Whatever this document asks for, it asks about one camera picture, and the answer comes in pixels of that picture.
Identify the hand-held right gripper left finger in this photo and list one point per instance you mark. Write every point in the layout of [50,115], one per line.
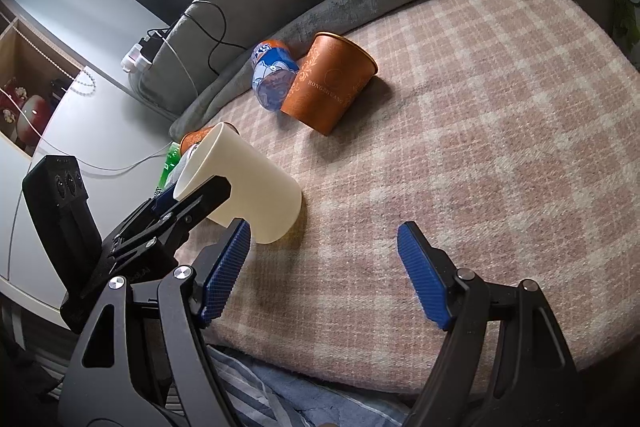
[223,278]

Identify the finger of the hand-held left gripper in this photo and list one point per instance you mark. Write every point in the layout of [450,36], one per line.
[199,202]

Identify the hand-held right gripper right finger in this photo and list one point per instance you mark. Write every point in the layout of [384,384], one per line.
[425,278]

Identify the cream cup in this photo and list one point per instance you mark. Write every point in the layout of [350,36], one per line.
[250,187]

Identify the small orange cup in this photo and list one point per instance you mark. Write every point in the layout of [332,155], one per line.
[197,138]

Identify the orange patterned cup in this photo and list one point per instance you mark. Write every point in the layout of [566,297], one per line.
[327,84]

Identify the green plastic bottle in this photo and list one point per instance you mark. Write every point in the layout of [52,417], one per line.
[170,164]

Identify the white shelf cabinet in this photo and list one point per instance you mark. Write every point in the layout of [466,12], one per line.
[100,127]

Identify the red mushroom toy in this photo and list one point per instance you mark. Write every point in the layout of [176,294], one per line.
[35,112]

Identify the pink plaid blanket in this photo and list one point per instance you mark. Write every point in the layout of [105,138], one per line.
[475,157]

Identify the blue label plastic bottle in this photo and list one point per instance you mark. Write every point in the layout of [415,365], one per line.
[272,77]

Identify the blue striped cloth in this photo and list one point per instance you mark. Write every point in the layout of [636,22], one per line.
[310,397]

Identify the white power strip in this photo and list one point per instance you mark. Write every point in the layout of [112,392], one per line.
[136,59]

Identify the grey fleece blanket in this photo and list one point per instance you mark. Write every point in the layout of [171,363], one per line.
[320,2]

